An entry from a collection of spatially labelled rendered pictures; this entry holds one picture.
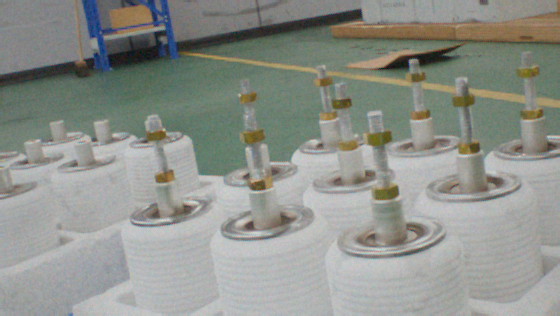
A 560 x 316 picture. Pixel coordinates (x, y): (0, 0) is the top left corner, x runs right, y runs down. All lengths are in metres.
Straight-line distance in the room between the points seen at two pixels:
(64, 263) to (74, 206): 0.10
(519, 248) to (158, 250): 0.29
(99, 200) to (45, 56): 5.99
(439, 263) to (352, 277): 0.06
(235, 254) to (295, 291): 0.05
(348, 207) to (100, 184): 0.41
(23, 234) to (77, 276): 0.08
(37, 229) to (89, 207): 0.08
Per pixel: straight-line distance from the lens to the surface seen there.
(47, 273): 0.91
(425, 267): 0.51
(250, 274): 0.59
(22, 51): 6.95
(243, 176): 0.79
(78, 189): 0.99
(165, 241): 0.67
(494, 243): 0.61
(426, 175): 0.76
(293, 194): 0.75
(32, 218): 0.93
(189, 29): 7.11
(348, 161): 0.69
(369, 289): 0.52
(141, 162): 1.06
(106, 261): 0.96
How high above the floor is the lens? 0.43
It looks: 12 degrees down
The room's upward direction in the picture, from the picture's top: 9 degrees counter-clockwise
